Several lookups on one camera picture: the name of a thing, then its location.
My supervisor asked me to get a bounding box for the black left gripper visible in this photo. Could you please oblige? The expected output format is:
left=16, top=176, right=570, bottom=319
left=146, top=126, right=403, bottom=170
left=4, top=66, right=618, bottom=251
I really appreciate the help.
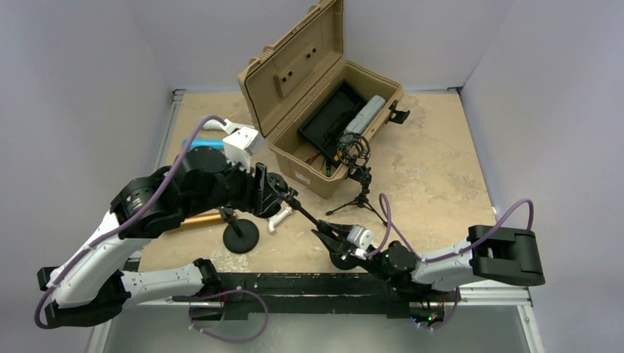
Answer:
left=184, top=150, right=280, bottom=218

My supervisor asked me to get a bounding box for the black round-base shock mount stand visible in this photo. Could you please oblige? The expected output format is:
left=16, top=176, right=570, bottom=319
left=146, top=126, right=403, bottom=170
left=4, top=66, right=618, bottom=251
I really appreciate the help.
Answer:
left=265, top=173, right=362, bottom=271

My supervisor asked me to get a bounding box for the black round-base clip stand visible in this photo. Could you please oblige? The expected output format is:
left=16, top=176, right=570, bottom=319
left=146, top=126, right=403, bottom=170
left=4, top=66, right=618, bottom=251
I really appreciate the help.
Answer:
left=219, top=207, right=260, bottom=254

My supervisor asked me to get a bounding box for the gold microphone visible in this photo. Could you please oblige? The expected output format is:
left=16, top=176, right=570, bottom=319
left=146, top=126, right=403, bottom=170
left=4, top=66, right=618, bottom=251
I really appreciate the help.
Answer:
left=169, top=213, right=226, bottom=233

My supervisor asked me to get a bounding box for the blue microphone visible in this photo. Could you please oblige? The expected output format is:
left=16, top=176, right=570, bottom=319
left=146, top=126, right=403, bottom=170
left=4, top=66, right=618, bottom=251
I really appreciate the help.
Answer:
left=182, top=138, right=224, bottom=151

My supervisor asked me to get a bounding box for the black tripod shock mount stand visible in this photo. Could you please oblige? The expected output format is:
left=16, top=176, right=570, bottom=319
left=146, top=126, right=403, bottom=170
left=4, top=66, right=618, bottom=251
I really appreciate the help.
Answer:
left=325, top=132, right=391, bottom=229

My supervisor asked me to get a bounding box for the white mesh-head microphone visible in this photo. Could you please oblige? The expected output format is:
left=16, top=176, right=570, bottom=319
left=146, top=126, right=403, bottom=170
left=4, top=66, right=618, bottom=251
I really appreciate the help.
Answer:
left=202, top=119, right=255, bottom=135

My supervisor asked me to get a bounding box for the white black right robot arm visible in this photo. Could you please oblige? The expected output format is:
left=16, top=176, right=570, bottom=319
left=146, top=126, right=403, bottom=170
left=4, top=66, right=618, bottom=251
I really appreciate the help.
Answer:
left=312, top=220, right=545, bottom=299

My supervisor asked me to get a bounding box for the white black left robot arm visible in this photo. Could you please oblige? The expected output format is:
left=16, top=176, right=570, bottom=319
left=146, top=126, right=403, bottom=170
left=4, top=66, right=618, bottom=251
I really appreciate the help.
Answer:
left=34, top=146, right=288, bottom=329

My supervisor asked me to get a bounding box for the white plastic faucet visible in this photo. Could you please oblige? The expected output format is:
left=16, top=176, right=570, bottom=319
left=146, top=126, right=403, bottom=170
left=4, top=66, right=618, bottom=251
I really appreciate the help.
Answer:
left=267, top=207, right=294, bottom=234

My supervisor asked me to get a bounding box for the black tool tray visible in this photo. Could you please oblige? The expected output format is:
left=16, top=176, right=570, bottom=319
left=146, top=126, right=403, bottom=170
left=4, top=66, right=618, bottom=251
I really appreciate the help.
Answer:
left=299, top=80, right=367, bottom=154

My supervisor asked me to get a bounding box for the tan plastic tool case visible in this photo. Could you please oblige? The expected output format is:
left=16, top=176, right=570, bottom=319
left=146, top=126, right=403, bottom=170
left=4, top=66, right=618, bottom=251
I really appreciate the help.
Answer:
left=238, top=1, right=408, bottom=199

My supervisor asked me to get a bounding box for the grey plastic bit box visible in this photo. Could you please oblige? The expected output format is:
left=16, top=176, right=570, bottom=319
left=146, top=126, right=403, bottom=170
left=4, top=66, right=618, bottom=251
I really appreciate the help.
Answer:
left=344, top=95, right=386, bottom=135

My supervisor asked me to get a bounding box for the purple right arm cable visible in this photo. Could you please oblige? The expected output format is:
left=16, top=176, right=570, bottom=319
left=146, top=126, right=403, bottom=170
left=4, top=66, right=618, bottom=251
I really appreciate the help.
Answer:
left=364, top=193, right=535, bottom=265

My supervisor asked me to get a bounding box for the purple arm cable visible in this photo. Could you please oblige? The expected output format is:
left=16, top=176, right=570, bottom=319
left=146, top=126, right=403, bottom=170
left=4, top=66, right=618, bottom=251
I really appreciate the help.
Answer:
left=34, top=115, right=227, bottom=329
left=364, top=193, right=535, bottom=265

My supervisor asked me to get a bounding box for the red handle tool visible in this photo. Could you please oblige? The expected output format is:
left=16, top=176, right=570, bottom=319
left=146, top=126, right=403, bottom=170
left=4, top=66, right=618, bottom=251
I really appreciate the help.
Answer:
left=305, top=153, right=322, bottom=165

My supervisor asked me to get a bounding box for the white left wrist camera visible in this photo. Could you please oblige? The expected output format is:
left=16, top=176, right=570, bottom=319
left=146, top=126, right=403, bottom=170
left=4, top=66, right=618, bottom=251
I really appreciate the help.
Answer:
left=222, top=123, right=263, bottom=172

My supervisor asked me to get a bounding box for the yellow handle screwdriver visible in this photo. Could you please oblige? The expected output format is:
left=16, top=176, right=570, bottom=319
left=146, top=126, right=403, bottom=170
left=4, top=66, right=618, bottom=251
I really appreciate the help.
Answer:
left=334, top=150, right=347, bottom=163

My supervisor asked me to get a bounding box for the black mounting base plate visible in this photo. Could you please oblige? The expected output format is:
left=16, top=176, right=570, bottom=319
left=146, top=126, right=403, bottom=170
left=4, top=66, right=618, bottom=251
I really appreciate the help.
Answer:
left=173, top=273, right=460, bottom=321

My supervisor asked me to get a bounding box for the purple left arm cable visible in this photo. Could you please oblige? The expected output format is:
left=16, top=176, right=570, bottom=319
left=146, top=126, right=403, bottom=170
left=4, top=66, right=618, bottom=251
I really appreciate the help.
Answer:
left=34, top=115, right=227, bottom=329

